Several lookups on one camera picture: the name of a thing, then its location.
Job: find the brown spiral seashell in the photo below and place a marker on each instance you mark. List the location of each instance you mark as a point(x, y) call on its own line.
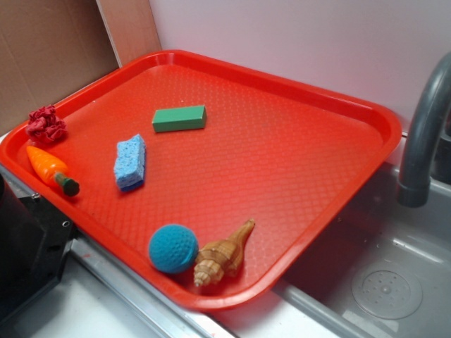
point(222, 258)

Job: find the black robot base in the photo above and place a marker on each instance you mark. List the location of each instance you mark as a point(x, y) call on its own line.
point(35, 240)

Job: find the red plastic tray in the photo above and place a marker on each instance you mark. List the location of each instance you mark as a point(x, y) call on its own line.
point(286, 154)

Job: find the green rectangular block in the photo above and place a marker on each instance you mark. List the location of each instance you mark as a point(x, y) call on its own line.
point(179, 119)

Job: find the blue dimpled ball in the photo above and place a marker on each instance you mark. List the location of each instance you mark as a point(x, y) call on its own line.
point(173, 249)

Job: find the blue sponge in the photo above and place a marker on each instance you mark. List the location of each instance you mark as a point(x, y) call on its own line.
point(130, 164)

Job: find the orange toy carrot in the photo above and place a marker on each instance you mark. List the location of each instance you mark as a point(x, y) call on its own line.
point(52, 171)

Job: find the red fabric scrunchie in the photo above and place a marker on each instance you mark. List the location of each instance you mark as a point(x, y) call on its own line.
point(45, 126)

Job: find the grey plastic sink basin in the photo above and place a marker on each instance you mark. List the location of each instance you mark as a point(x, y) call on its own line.
point(378, 270)

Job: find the grey toy faucet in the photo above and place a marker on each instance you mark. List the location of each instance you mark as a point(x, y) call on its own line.
point(426, 152)

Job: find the brown cardboard panel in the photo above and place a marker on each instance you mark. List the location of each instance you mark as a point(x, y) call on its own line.
point(51, 49)

